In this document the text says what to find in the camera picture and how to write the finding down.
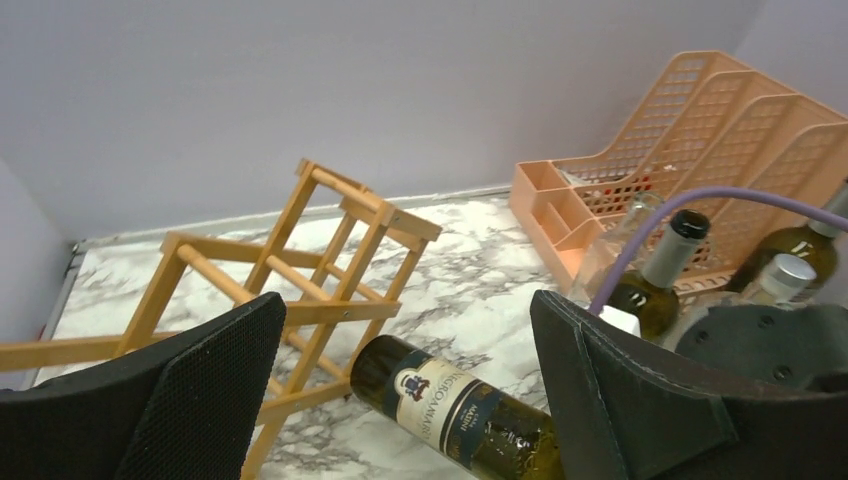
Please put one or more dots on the green bottle silver neck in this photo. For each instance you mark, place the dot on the green bottle silver neck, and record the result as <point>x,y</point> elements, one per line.
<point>814,242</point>

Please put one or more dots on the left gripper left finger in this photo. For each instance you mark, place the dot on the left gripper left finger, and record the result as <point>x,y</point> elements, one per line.
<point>184,407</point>

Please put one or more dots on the clear bottle silver cap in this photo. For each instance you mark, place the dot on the clear bottle silver cap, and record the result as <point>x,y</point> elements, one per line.
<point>779,281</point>

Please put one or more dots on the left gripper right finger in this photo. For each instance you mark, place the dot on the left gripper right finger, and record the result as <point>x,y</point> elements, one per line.
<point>751,392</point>

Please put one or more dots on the green bottle brown label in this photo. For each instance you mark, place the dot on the green bottle brown label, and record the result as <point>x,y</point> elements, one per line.
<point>648,291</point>

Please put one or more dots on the green bottle navy cream label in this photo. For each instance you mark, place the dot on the green bottle navy cream label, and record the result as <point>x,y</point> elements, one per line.
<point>486,431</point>

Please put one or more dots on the tall clear glass bottle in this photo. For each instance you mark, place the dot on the tall clear glass bottle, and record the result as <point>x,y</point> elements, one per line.
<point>604,250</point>

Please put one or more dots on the peach plastic file organizer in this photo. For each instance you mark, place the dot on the peach plastic file organizer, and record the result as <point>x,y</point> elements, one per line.
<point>709,120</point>

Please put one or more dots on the wooden wine rack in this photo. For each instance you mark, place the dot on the wooden wine rack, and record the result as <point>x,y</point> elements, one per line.
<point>338,253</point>

